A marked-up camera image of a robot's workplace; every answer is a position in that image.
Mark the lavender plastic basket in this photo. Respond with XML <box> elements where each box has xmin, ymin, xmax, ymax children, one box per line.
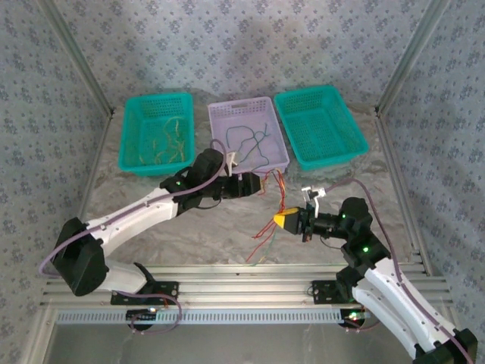
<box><xmin>207</xmin><ymin>96</ymin><xmax>291</xmax><ymax>176</ymax></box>

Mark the teal plastic basket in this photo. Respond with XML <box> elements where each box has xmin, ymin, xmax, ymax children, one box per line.
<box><xmin>117</xmin><ymin>93</ymin><xmax>196</xmax><ymax>178</ymax></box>
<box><xmin>273</xmin><ymin>85</ymin><xmax>371</xmax><ymax>171</ymax></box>

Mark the black controller board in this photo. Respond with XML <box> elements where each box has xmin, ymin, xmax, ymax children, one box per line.
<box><xmin>340</xmin><ymin>309</ymin><xmax>371</xmax><ymax>328</ymax></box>
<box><xmin>126</xmin><ymin>309</ymin><xmax>159</xmax><ymax>324</ymax></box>

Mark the grey metal panel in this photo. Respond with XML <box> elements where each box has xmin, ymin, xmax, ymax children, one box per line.
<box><xmin>45</xmin><ymin>322</ymin><xmax>452</xmax><ymax>364</ymax></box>

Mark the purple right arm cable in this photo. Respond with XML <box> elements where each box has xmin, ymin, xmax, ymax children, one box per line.
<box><xmin>324</xmin><ymin>177</ymin><xmax>471</xmax><ymax>364</ymax></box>

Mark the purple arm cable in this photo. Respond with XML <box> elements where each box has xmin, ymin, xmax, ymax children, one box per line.
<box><xmin>39</xmin><ymin>138</ymin><xmax>183</xmax><ymax>335</ymax></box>
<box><xmin>324</xmin><ymin>177</ymin><xmax>471</xmax><ymax>364</ymax></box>

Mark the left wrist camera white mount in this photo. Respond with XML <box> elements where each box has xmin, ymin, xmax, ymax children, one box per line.
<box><xmin>225</xmin><ymin>150</ymin><xmax>240</xmax><ymax>177</ymax></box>

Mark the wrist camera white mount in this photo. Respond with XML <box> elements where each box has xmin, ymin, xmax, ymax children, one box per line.
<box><xmin>301</xmin><ymin>184</ymin><xmax>327</xmax><ymax>214</ymax></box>
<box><xmin>225</xmin><ymin>150</ymin><xmax>240</xmax><ymax>177</ymax></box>

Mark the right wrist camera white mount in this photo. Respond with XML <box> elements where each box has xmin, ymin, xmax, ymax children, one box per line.
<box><xmin>301</xmin><ymin>184</ymin><xmax>327</xmax><ymax>214</ymax></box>

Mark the aluminium side rail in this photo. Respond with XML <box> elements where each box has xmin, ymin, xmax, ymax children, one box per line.
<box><xmin>374</xmin><ymin>113</ymin><xmax>435</xmax><ymax>278</ymax></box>
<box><xmin>58</xmin><ymin>113</ymin><xmax>114</xmax><ymax>280</ymax></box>

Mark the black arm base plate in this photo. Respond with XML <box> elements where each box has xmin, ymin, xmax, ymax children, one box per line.
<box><xmin>109</xmin><ymin>280</ymin><xmax>180</xmax><ymax>306</ymax></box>
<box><xmin>310</xmin><ymin>279</ymin><xmax>361</xmax><ymax>306</ymax></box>

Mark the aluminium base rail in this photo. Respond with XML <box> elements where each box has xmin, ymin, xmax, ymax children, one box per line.
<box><xmin>39</xmin><ymin>263</ymin><xmax>455</xmax><ymax>309</ymax></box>

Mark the grey slotted cable duct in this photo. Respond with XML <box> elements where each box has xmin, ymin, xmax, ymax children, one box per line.
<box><xmin>55</xmin><ymin>307</ymin><xmax>374</xmax><ymax>326</ymax></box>

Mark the aluminium frame post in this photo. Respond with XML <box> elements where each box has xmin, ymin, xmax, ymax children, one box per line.
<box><xmin>373</xmin><ymin>0</ymin><xmax>454</xmax><ymax>117</ymax></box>
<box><xmin>36</xmin><ymin>0</ymin><xmax>117</xmax><ymax>117</ymax></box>

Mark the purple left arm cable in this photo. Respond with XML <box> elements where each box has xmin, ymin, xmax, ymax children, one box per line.
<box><xmin>39</xmin><ymin>138</ymin><xmax>183</xmax><ymax>335</ymax></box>

